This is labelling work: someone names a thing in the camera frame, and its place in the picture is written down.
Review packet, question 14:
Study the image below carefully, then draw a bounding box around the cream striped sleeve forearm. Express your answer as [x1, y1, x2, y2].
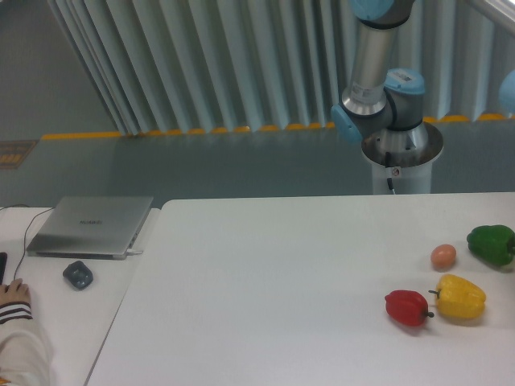
[1, 301, 50, 385]

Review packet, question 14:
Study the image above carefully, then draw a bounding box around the yellow bell pepper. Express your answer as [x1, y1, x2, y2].
[430, 273, 487, 319]

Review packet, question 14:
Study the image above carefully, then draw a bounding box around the red bell pepper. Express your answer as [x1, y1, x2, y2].
[385, 289, 435, 326]

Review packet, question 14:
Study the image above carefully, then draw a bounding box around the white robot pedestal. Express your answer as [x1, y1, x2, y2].
[361, 122, 443, 195]

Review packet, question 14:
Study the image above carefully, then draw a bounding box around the person's hand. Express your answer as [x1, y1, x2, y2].
[0, 278, 31, 306]

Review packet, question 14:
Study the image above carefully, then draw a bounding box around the black cable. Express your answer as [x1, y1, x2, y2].
[0, 205, 55, 281]

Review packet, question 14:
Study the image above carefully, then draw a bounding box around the folded grey partition screen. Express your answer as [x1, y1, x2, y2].
[50, 1, 514, 135]

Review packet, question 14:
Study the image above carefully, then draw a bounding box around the silver laptop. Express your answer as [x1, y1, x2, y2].
[27, 196, 153, 260]

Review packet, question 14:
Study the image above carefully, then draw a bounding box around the green bell pepper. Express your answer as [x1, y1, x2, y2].
[467, 224, 514, 267]

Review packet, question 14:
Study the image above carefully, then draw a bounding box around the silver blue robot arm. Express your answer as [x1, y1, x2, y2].
[332, 1, 514, 142]

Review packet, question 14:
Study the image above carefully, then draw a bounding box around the black phone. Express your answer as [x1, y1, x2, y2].
[0, 252, 8, 284]

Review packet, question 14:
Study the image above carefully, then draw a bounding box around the brown egg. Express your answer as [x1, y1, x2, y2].
[431, 244, 457, 269]

